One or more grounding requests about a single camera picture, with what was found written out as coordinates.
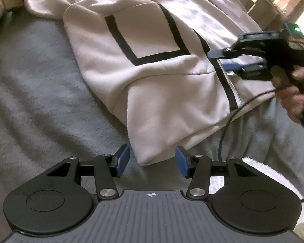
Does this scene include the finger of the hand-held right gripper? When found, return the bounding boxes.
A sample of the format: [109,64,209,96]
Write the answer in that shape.
[220,61,267,73]
[207,46,242,60]

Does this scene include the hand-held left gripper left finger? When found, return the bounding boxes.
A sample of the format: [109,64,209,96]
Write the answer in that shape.
[44,144,130,200]

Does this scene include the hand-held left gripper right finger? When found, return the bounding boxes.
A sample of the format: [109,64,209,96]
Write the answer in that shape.
[175,146,260,200]

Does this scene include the beige zip hoodie black trim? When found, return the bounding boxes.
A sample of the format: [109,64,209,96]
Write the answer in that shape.
[24,0,282,167]

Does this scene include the person's right hand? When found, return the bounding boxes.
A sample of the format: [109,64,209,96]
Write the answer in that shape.
[272,64,304,124]

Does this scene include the white fluffy cloth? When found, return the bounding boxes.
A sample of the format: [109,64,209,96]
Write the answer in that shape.
[209,156,304,243]

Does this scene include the grey bed blanket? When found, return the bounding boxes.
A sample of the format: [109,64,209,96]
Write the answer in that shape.
[0,7,304,208]

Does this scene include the black cable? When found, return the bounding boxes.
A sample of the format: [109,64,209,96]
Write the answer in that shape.
[217,87,304,204]

